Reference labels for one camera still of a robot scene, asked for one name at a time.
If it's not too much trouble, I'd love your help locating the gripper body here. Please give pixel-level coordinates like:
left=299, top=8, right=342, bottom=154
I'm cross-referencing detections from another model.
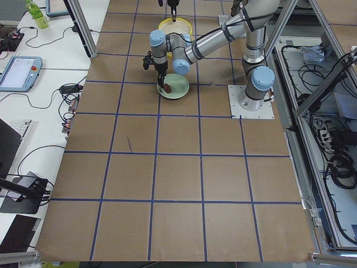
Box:
left=142, top=51, right=168, bottom=73
left=158, top=0, right=180, bottom=7

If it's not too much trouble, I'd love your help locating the brown bun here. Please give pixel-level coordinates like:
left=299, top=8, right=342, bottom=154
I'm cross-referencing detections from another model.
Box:
left=163, top=84, right=172, bottom=93

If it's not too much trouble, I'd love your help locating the yellow steamer layer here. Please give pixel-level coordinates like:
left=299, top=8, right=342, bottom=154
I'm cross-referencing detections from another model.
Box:
left=158, top=17, right=192, bottom=35

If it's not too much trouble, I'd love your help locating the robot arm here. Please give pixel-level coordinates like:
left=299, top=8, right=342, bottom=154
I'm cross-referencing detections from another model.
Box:
left=142, top=1, right=279, bottom=112

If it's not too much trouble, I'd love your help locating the green plate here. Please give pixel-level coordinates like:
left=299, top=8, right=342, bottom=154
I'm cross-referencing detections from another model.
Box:
left=157, top=74, right=190, bottom=99

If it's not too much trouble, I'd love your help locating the black power adapter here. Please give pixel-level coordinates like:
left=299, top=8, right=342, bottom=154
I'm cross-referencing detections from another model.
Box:
left=59, top=84, right=83, bottom=94

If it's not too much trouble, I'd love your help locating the blue teach pendant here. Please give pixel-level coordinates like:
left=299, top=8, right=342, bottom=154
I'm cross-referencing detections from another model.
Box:
left=1, top=56, right=42, bottom=93
left=46, top=0, right=69, bottom=17

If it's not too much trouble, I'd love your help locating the green drink bottle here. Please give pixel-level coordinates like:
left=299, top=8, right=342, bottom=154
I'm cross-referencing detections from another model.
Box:
left=26, top=0, right=49, bottom=29

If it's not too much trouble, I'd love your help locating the white keyboard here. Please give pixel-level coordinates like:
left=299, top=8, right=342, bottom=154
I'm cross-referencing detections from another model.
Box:
left=9, top=119, right=35, bottom=144

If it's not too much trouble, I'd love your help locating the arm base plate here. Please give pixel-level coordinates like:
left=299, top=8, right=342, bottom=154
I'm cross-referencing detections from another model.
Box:
left=218, top=15, right=247, bottom=38
left=228, top=85, right=274, bottom=120

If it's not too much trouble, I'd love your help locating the aluminium frame post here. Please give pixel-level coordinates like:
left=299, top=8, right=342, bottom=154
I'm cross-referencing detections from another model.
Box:
left=63, top=0, right=98, bottom=59

